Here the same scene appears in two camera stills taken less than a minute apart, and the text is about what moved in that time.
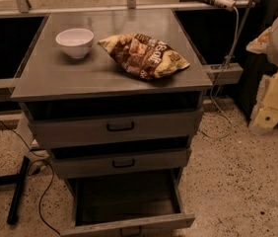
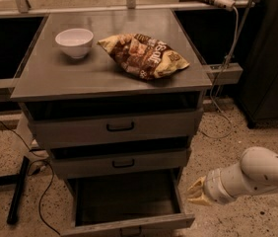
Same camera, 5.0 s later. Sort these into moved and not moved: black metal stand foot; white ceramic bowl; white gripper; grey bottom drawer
Moved: white gripper
Not moved: white ceramic bowl; grey bottom drawer; black metal stand foot
